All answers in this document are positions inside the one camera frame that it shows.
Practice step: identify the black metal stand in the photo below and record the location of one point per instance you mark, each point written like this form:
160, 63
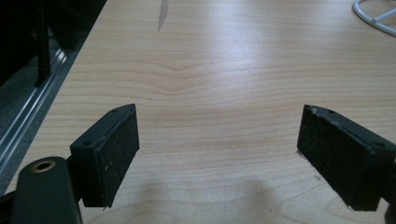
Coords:
43, 46

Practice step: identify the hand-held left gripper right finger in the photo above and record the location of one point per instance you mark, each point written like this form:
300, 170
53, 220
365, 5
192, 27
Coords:
339, 155

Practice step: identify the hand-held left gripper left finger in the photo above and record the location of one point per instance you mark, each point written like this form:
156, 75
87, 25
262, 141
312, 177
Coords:
106, 155

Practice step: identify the aluminium rail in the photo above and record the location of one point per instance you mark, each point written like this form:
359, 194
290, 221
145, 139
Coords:
28, 109

